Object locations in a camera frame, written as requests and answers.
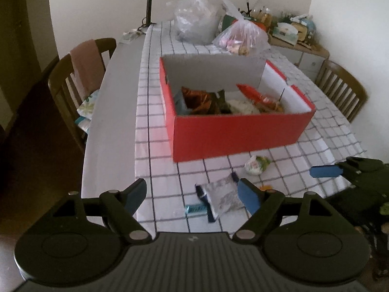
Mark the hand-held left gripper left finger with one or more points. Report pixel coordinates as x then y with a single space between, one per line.
135 194

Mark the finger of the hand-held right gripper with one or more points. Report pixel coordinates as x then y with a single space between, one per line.
325 171

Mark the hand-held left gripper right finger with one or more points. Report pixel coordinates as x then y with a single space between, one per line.
247 196

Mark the silver snack packet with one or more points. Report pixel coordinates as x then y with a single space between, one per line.
221 197

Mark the red cardboard box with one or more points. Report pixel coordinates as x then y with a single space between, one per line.
237 133

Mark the red snack packet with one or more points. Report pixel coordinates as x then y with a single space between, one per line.
252 92

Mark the shiny brown snack packet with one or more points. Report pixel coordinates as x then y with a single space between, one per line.
197 99

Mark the green and white candy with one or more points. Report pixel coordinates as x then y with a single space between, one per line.
256 164

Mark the small teal wrapper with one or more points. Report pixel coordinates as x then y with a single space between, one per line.
197 209

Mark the white checked tablecloth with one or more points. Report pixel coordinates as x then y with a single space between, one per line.
152 127

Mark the orange brown snack packet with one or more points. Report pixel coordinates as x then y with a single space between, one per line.
272 105

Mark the white snack packet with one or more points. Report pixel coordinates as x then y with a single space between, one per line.
243 106

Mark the dark green snack packet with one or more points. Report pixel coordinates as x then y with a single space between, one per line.
221 103

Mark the floral seat cushion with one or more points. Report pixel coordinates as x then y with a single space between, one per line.
88 109

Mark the light blue snack packet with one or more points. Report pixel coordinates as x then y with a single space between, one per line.
180 105

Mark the white sideboard cabinet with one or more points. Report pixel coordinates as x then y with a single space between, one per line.
310 57

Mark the pink towel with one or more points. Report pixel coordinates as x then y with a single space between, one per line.
86 67

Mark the wooden chair with towel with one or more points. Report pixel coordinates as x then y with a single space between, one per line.
60 79

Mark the green tissue box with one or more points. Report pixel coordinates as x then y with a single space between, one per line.
284 33

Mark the pink plastic bag of sweets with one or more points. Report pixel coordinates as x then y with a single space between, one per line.
243 38

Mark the small items beside lamp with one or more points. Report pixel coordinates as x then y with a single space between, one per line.
131 35

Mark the glass bottle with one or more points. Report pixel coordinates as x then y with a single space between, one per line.
265 16

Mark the green container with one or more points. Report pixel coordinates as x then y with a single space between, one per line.
229 22

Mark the large clear plastic bag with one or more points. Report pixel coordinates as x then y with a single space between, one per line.
194 18

